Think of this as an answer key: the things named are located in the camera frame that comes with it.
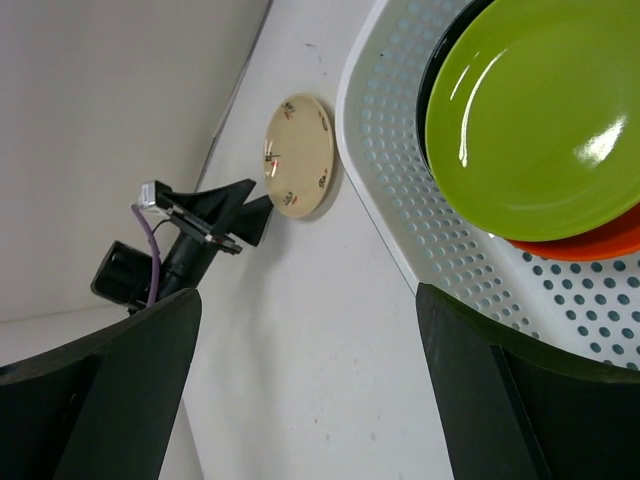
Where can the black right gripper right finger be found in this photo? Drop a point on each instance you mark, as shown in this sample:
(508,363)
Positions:
(513,407)

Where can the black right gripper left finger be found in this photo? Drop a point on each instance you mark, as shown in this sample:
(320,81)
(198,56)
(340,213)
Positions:
(102,406)

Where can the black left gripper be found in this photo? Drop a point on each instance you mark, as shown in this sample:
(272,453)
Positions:
(205,218)

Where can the cream plate with small motifs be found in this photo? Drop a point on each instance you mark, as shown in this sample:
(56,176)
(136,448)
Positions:
(298,156)

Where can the orange plate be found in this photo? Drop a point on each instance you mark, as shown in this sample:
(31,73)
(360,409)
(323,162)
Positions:
(617,238)

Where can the lime green plate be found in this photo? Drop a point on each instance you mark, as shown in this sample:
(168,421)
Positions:
(532,127)

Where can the black plate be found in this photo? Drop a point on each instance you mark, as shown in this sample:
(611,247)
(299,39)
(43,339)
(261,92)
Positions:
(455,28)

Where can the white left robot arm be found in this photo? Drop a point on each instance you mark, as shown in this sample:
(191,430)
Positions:
(135,279)

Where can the white perforated plastic bin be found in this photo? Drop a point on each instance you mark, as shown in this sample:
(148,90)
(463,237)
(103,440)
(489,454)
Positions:
(587,308)

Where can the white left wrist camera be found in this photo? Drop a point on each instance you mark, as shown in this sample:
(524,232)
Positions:
(147,202)

